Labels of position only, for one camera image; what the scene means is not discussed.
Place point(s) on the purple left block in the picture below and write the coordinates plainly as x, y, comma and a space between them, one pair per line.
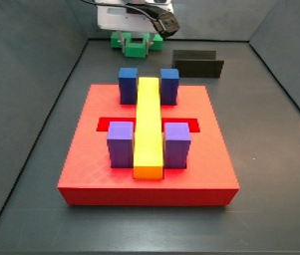
120, 144

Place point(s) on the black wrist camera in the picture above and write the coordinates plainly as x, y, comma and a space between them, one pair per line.
163, 21

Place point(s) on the yellow long bar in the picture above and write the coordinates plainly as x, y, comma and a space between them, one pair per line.
147, 151

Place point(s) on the red base board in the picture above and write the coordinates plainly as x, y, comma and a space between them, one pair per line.
90, 182

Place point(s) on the dark blue block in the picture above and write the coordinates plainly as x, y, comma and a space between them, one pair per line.
169, 79
127, 85

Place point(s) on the black angled fixture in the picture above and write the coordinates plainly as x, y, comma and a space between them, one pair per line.
197, 64

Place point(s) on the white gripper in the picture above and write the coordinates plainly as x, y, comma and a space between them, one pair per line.
120, 19

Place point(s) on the purple right block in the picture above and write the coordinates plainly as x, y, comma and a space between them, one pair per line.
175, 145

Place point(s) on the purple block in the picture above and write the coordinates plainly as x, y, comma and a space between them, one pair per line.
175, 145
120, 144

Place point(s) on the green stepped block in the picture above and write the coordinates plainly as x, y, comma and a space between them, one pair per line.
135, 45

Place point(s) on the dark blue right block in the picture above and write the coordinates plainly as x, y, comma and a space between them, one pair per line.
169, 79

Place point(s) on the dark blue left block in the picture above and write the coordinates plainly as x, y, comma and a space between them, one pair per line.
127, 85

